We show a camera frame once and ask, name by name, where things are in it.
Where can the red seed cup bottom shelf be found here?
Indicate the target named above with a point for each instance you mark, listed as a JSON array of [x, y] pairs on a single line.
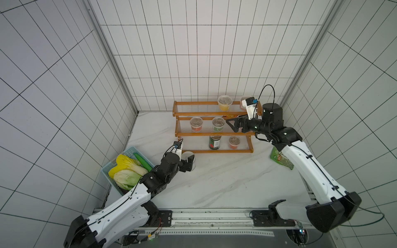
[[234, 142]]

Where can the green snack packet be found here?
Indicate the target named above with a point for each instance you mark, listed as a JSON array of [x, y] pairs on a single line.
[[281, 159]]

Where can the yellow green cabbage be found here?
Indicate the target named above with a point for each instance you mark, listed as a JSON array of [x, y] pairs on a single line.
[[124, 162]]

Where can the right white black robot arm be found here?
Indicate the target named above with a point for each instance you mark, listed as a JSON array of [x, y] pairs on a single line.
[[333, 205]]

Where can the pale green cabbage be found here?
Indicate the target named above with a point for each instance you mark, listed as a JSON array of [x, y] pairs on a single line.
[[126, 179]]

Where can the red seed cup shelf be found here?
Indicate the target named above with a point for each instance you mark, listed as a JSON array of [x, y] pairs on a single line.
[[234, 142], [242, 102]]

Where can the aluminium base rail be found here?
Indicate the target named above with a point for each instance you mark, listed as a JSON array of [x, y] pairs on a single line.
[[233, 222]]

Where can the tall white-lid seed jar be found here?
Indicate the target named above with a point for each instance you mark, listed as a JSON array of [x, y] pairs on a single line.
[[189, 157]]

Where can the red seed cup top shelf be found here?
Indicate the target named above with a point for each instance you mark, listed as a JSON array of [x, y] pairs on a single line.
[[242, 102]]

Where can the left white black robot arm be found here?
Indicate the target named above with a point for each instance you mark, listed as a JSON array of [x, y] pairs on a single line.
[[124, 207]]

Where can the wooden three-tier shelf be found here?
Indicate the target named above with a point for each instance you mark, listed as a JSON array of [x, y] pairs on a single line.
[[202, 127]]

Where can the green seed cup middle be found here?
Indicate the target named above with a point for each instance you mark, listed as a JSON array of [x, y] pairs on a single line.
[[218, 124]]

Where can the light blue plastic basket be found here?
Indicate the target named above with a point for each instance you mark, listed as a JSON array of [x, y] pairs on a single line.
[[129, 153]]

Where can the green cucumber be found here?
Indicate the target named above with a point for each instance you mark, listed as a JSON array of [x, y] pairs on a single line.
[[143, 162]]

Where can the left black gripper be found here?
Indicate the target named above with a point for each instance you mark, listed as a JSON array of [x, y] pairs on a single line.
[[183, 167]]

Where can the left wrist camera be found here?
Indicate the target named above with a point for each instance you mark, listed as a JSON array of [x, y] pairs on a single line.
[[177, 148]]

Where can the yellow seed cup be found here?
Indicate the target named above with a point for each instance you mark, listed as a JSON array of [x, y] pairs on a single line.
[[224, 102]]

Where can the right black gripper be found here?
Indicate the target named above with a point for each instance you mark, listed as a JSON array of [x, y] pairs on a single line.
[[243, 123]]

